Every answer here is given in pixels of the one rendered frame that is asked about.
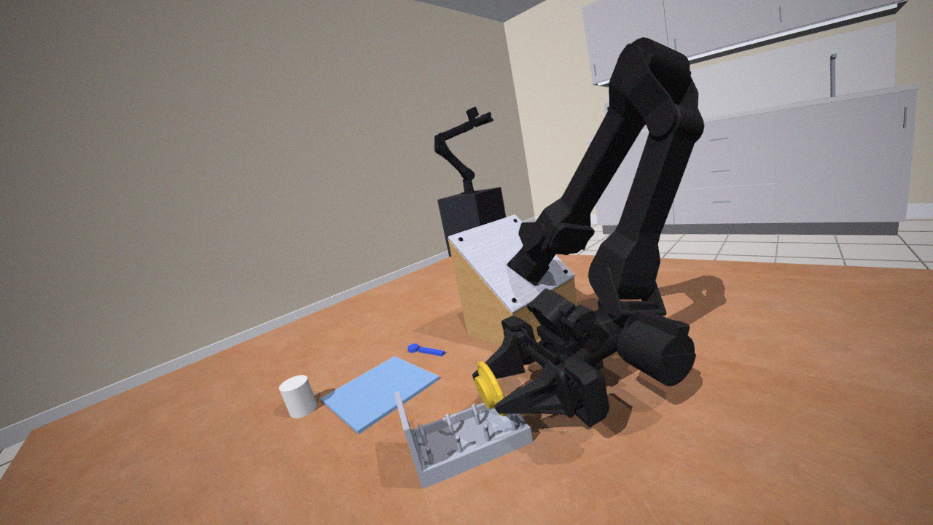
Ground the light blue flat mat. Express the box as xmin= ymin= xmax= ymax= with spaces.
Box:
xmin=321 ymin=357 xmax=440 ymax=434

